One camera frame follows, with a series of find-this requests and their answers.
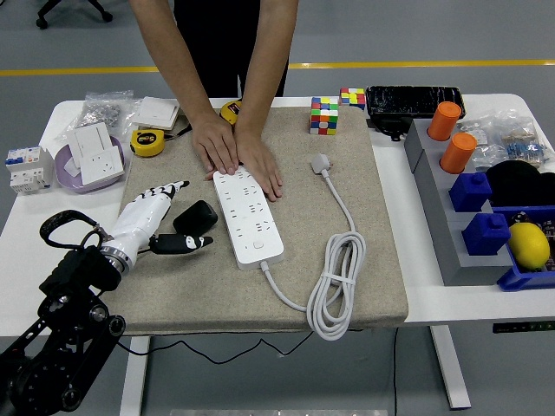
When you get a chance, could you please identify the person's left hand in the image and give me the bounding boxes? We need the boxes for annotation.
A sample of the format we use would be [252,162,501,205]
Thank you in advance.
[232,127,284,203]

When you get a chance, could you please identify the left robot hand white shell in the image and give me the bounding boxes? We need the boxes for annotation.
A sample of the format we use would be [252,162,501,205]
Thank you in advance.
[108,179,215,263]

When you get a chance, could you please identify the person's right hand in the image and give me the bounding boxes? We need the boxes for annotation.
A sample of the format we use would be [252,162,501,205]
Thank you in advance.
[190,113,240,176]

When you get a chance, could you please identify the black plug adapter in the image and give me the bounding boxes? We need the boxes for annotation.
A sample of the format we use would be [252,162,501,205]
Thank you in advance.
[172,199,219,235]

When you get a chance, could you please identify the white power strip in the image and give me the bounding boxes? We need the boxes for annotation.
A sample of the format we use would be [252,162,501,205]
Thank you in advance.
[212,167,286,272]

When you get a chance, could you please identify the black plug cord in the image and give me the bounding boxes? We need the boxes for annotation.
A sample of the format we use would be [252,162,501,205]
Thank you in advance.
[115,331,316,364]

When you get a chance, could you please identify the yellow tape measure red label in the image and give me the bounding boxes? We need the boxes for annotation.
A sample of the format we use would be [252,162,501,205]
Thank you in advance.
[219,99,244,127]

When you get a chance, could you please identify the white socket panel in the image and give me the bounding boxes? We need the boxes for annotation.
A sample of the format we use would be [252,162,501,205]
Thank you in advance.
[77,146,126,183]

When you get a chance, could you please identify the grey-brown mat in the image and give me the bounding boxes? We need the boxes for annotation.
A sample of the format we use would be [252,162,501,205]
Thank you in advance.
[101,105,409,337]

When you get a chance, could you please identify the purple bowl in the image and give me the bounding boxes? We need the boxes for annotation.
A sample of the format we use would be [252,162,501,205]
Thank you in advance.
[54,134,127,195]

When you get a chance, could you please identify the large colourful puzzle cube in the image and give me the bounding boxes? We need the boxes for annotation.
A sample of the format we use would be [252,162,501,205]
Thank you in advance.
[309,95,340,136]

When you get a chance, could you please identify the person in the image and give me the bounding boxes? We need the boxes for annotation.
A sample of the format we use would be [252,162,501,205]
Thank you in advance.
[173,0,290,100]

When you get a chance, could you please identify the clear bag of metal screws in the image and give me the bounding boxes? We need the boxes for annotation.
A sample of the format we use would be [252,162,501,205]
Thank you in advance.
[54,89,144,142]

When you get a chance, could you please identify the small colourful puzzle cube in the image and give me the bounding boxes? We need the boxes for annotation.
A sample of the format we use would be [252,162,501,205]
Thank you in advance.
[338,87,368,112]

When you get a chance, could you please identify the white circuit breaker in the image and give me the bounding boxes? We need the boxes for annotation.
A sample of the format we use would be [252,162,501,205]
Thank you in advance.
[4,145,56,195]

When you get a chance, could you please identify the black small device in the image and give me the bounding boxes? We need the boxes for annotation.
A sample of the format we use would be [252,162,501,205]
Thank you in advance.
[367,114,415,143]

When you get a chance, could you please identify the black wrapped box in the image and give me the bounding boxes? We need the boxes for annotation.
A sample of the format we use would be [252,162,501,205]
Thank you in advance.
[365,84,467,120]

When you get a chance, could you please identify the white table leg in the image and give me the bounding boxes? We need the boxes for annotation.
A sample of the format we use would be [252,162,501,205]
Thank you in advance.
[119,335,152,416]
[428,324,473,411]

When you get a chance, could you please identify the grey block holder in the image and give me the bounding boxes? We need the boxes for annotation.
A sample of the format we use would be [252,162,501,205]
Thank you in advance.
[403,119,515,287]

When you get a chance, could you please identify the orange cylinder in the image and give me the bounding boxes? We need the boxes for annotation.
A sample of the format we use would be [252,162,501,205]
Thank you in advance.
[439,132,478,174]
[427,101,463,142]

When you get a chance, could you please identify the black office chair base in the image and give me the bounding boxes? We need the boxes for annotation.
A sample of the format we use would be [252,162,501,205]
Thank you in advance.
[36,0,114,30]

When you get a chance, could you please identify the blue block with knob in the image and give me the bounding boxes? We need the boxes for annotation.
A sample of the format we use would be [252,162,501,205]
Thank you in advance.
[460,211,512,257]
[448,172,493,213]

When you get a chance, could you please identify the clear bag with white parts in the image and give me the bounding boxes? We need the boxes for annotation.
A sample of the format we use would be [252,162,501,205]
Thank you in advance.
[458,119,508,172]

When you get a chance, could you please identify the black round cap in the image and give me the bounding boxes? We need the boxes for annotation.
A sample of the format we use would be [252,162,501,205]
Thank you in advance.
[484,159,555,208]

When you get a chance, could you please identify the clear bag with blue parts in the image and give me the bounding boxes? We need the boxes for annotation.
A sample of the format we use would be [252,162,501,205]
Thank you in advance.
[493,107,555,170]

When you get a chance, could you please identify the yellow lemon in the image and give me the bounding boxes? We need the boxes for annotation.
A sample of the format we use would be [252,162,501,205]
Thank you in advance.
[506,221,552,270]

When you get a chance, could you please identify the blue plastic bin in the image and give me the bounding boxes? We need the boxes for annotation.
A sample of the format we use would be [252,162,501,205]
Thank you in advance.
[489,203,555,292]

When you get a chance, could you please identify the black table control panel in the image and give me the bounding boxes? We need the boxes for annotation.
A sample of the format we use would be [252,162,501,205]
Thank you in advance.
[492,320,555,335]

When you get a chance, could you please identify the white power strip cord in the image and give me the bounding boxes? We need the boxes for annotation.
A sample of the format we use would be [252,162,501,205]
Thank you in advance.
[258,152,368,342]

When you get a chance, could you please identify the yellow tape measure with strap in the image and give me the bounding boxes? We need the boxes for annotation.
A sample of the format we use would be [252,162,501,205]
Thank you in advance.
[129,123,194,158]

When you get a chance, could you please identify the white wall switch plate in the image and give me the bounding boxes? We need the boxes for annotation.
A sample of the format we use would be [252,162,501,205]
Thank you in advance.
[129,95,181,131]

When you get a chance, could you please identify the white switch panel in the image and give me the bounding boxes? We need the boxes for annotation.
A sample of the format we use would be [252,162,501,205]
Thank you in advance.
[65,121,116,170]

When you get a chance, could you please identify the black hanging cable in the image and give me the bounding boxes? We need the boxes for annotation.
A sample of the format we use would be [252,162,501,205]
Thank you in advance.
[391,327,400,416]

